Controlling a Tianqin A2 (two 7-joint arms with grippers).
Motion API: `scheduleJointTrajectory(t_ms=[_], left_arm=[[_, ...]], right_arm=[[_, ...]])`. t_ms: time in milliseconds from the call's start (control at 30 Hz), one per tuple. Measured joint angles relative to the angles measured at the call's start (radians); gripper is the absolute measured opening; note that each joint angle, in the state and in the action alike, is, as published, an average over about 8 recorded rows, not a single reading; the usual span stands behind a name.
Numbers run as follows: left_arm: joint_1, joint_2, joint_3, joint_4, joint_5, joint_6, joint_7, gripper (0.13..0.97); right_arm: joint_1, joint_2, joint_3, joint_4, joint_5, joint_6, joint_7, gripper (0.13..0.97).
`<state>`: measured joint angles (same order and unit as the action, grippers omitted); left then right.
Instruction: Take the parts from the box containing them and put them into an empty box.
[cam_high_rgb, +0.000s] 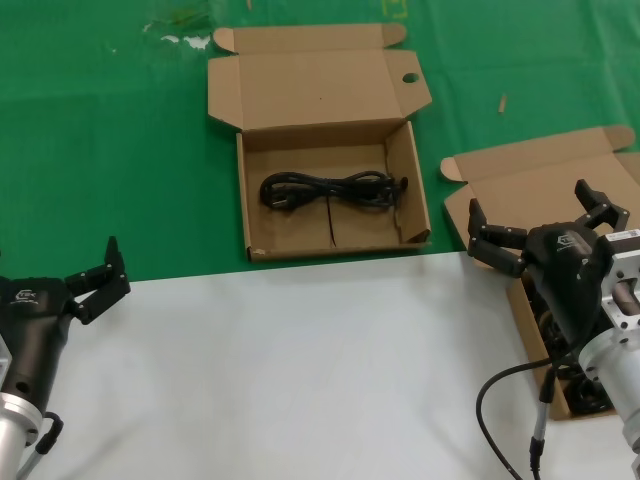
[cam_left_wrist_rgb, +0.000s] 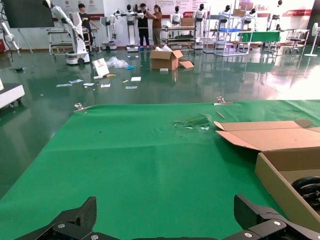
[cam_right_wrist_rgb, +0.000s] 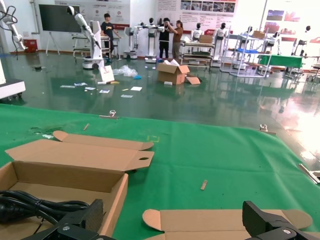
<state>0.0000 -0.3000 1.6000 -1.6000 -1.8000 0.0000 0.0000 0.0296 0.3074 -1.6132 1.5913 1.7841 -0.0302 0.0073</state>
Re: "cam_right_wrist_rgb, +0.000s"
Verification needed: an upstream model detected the green covered table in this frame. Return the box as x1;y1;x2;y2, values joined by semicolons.
258;54;305;74

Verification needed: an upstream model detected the white humanoid robot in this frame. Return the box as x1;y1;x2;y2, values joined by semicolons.
211;22;232;68
191;22;204;42
241;25;254;48
291;25;312;57
268;31;282;55

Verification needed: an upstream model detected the silver binder clip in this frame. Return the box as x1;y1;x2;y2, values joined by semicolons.
99;109;119;120
257;123;277;136

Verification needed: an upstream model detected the black display board on stand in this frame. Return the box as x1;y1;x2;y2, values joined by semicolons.
38;4;82;55

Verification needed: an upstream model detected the metal workbench rack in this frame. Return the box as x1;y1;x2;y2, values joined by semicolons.
180;41;216;67

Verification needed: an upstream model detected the person in black clothes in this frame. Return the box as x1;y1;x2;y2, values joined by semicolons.
158;17;172;60

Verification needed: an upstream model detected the person in yellow-print black shirt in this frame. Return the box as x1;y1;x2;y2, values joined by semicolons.
101;13;123;61

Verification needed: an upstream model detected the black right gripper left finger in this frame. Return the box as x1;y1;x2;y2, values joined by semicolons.
22;199;111;240

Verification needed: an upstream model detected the green table cloth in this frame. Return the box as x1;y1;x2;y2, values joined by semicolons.
0;103;320;240

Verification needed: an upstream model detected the plain brown cardboard box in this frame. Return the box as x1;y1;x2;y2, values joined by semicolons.
142;208;320;240

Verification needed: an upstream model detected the white frame workbench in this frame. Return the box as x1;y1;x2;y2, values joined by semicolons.
71;32;111;59

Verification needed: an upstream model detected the white red-print sign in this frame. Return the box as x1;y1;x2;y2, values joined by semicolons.
98;65;115;84

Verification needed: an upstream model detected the white humanoid robot arms spread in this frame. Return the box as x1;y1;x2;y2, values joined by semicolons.
132;17;167;63

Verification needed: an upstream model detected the clear plastic wrap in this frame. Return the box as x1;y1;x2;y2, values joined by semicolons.
112;64;138;78

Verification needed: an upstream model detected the white metal shelf rack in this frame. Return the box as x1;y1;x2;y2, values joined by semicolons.
219;32;272;78

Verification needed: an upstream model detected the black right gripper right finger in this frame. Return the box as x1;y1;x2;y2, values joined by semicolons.
243;200;320;240

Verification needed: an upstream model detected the black power cable bundle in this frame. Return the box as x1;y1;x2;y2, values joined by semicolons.
0;189;91;235

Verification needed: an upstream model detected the white machine base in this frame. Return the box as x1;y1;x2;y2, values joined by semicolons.
0;58;27;101

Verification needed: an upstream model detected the cardboard box with round holes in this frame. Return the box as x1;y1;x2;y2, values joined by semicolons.
0;130;155;240

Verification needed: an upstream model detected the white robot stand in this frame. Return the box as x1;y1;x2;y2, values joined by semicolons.
123;26;138;61

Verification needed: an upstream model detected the red box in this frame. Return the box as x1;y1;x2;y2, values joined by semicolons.
23;38;39;54

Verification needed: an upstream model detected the person in brown shirt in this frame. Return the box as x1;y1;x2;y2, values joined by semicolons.
171;20;185;61

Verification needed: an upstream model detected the large open cardboard box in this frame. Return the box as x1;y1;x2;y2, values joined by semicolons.
156;59;190;85

